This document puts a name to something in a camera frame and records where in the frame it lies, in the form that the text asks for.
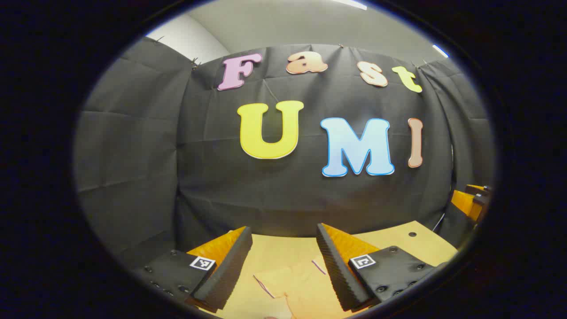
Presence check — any orange T-shirt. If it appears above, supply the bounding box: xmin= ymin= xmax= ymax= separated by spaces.
xmin=253 ymin=255 xmax=350 ymax=319

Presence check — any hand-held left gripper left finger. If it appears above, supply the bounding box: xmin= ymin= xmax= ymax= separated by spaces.
xmin=133 ymin=226 xmax=253 ymax=313

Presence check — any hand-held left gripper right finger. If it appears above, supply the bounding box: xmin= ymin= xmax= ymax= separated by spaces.
xmin=316 ymin=223 xmax=448 ymax=313

